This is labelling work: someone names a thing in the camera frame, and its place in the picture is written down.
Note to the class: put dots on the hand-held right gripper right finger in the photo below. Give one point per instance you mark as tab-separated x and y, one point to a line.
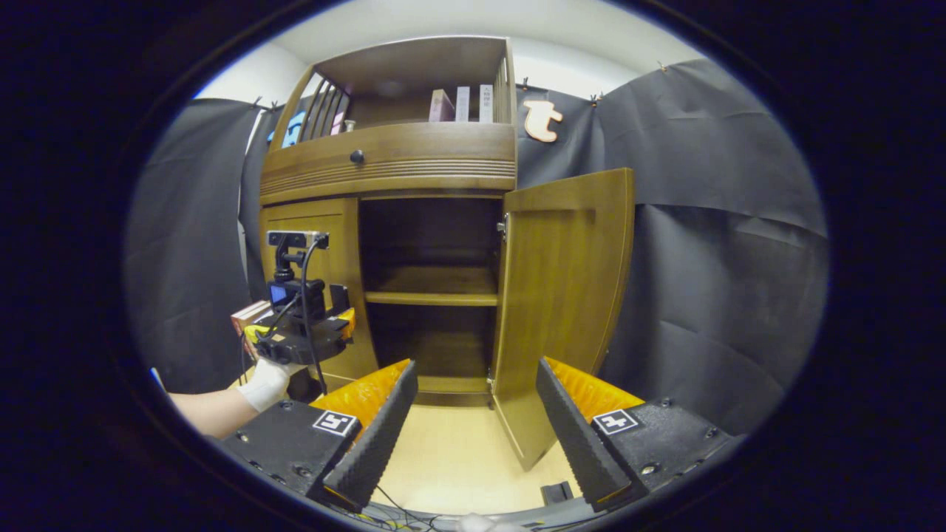
576	436

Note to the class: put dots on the red book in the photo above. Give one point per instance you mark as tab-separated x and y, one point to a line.
247	314

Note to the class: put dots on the wooden double-door shoe cabinet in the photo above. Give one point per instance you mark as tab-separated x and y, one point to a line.
429	284

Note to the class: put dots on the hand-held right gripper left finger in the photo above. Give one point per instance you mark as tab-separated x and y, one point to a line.
380	436

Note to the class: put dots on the black backdrop cloth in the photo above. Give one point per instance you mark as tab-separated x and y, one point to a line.
724	295

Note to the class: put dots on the pale grey book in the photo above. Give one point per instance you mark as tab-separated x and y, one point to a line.
463	105

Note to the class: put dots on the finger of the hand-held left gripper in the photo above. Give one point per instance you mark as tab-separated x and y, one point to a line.
347	323
257	332

